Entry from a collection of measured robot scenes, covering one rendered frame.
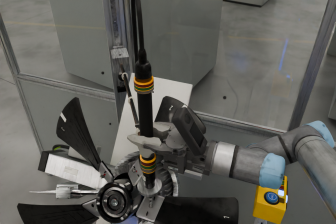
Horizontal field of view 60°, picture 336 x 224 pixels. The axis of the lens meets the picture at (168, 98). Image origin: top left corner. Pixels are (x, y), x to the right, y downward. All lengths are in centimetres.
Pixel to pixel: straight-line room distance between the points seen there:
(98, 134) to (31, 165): 104
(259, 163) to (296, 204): 125
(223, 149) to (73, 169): 66
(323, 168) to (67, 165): 88
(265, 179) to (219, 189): 127
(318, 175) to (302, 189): 119
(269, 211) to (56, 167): 80
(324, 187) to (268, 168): 12
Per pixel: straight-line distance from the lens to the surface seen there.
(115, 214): 93
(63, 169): 120
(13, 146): 315
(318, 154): 66
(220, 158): 67
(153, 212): 94
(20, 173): 287
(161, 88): 115
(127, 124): 119
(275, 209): 116
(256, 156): 67
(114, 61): 125
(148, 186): 85
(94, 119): 193
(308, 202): 188
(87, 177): 115
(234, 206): 94
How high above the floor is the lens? 197
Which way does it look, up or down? 35 degrees down
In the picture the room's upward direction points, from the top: straight up
